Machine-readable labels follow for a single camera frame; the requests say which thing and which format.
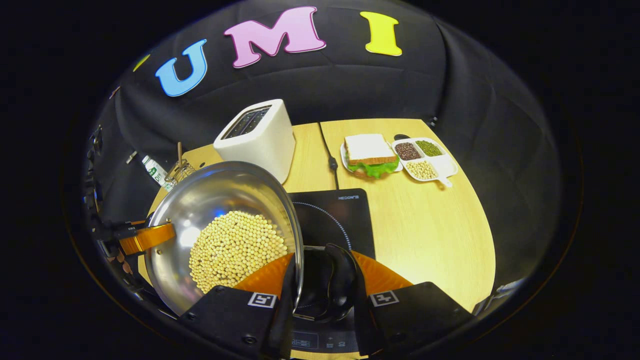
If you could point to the red beans portion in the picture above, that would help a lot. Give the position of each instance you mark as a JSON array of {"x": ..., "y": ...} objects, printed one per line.
[{"x": 407, "y": 151}]

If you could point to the small black clamp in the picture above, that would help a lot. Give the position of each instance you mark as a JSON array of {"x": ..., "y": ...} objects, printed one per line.
[{"x": 433, "y": 121}]

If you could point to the white toaster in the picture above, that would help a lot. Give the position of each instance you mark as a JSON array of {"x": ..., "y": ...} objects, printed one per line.
[{"x": 265, "y": 145}]

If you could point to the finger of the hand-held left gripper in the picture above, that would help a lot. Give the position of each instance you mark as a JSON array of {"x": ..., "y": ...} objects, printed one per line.
[{"x": 150, "y": 239}]

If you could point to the sandwich with lettuce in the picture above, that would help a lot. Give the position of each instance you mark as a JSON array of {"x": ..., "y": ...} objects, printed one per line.
[{"x": 367, "y": 147}]

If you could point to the green mung beans portion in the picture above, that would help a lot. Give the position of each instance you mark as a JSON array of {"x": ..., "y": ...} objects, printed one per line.
[{"x": 429, "y": 148}]

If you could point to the silver cloth clip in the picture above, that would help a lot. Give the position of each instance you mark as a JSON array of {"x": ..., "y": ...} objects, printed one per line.
[{"x": 131, "y": 157}]

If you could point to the black induction cooktop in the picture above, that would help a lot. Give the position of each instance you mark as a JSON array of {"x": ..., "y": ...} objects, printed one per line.
[{"x": 345, "y": 220}]

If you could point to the small soybeans portion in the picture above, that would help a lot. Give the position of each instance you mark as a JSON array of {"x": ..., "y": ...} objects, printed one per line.
[{"x": 421, "y": 170}]

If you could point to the dark mounted device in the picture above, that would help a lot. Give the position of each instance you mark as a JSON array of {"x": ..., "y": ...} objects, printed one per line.
[{"x": 95, "y": 140}]

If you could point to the white drink bottle green label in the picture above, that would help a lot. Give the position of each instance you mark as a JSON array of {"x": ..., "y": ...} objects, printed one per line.
[{"x": 155, "y": 172}]

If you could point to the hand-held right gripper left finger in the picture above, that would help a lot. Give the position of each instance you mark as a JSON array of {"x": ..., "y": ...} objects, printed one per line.
[{"x": 281, "y": 325}]

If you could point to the white divided dish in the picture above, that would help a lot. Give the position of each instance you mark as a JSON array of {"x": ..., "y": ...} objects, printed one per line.
[{"x": 445, "y": 164}]

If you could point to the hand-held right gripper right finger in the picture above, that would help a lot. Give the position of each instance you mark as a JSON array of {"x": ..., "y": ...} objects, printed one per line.
[{"x": 361, "y": 320}]

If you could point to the pile of yellow soybeans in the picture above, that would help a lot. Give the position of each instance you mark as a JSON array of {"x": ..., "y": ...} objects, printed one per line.
[{"x": 235, "y": 250}]

